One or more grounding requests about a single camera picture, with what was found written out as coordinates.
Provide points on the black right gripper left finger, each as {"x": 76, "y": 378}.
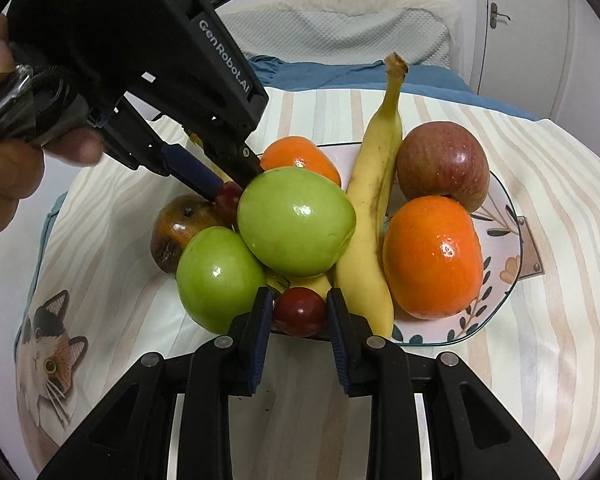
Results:
{"x": 159, "y": 401}

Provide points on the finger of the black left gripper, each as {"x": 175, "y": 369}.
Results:
{"x": 226, "y": 146}
{"x": 130, "y": 140}

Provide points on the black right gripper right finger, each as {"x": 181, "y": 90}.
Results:
{"x": 471, "y": 435}

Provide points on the red cherry tomato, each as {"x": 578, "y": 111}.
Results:
{"x": 299, "y": 312}
{"x": 226, "y": 202}

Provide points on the orange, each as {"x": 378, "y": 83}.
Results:
{"x": 300, "y": 152}
{"x": 432, "y": 258}

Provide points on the bruised brown red apple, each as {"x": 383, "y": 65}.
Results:
{"x": 177, "y": 223}

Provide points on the green apple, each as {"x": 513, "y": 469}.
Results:
{"x": 218, "y": 278}
{"x": 296, "y": 222}

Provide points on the small yellow banana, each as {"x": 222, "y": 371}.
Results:
{"x": 278, "y": 283}

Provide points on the long yellow banana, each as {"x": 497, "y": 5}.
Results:
{"x": 358, "y": 273}

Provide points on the left hand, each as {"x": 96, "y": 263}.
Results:
{"x": 22, "y": 165}

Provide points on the striped cream blanket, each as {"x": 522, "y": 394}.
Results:
{"x": 540, "y": 354}

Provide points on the grey quilted pillow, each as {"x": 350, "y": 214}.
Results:
{"x": 423, "y": 32}

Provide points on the floral white oval plate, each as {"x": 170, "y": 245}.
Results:
{"x": 501, "y": 250}

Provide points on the white door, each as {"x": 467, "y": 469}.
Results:
{"x": 524, "y": 62}

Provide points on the metal door handle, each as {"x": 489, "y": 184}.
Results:
{"x": 495, "y": 15}

